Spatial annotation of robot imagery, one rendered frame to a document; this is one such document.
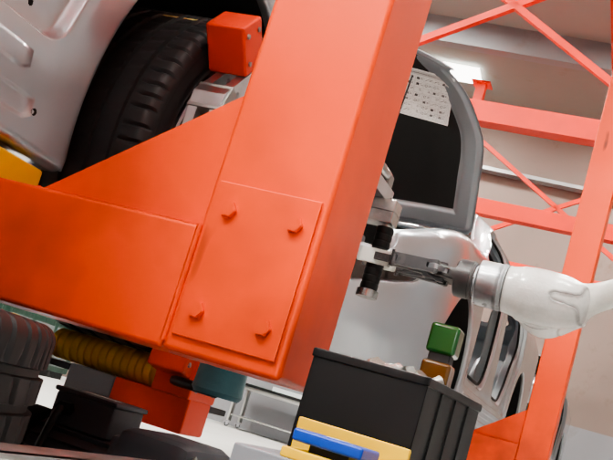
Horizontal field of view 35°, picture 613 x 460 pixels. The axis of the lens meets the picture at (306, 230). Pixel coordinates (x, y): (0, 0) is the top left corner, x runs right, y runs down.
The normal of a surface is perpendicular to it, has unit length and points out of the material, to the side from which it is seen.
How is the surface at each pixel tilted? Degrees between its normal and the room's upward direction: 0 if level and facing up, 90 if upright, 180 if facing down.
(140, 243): 90
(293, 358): 90
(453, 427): 90
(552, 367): 90
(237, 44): 135
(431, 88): 143
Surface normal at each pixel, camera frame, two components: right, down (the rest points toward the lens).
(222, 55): -0.41, 0.47
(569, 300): -0.10, -0.16
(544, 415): -0.29, -0.27
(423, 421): 0.86, 0.17
